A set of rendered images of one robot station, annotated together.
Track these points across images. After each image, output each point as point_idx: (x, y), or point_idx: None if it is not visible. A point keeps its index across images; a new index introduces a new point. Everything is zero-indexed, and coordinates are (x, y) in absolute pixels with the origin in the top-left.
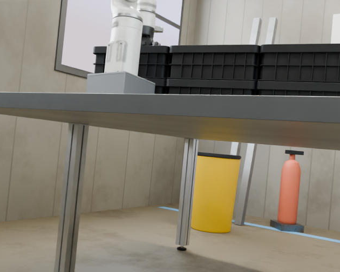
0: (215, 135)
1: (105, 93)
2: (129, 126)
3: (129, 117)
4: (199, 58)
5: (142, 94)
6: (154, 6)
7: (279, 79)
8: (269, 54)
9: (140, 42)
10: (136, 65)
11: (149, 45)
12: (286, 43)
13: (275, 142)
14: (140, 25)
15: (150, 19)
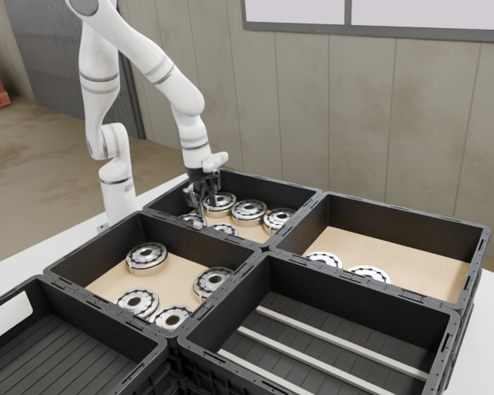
0: None
1: (26, 249)
2: None
3: None
4: (113, 243)
5: None
6: (183, 140)
7: (28, 327)
8: (32, 291)
9: (110, 202)
10: (110, 222)
11: (156, 197)
12: (3, 294)
13: None
14: (104, 186)
15: (183, 157)
